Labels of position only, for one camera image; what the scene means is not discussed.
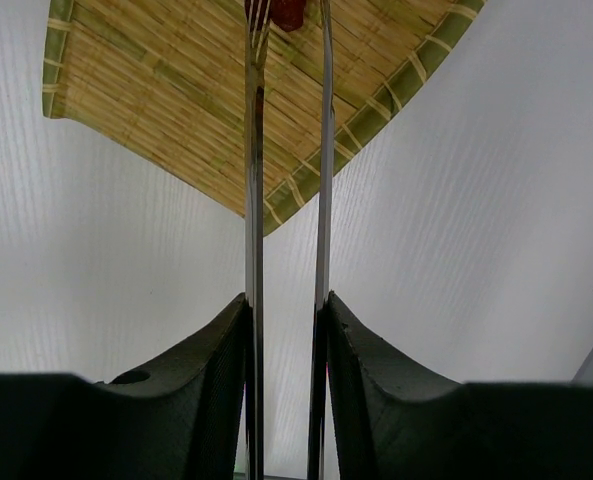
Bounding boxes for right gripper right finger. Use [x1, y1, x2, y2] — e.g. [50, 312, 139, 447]
[327, 295, 593, 479]

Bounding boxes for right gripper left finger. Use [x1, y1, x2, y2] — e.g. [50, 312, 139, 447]
[0, 296, 247, 479]

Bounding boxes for metal serving tongs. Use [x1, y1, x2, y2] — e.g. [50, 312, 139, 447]
[244, 1, 335, 479]

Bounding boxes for red food piece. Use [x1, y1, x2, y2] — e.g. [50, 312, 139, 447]
[244, 0, 307, 33]

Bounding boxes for bamboo woven tray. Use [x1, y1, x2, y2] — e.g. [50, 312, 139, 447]
[42, 0, 483, 232]

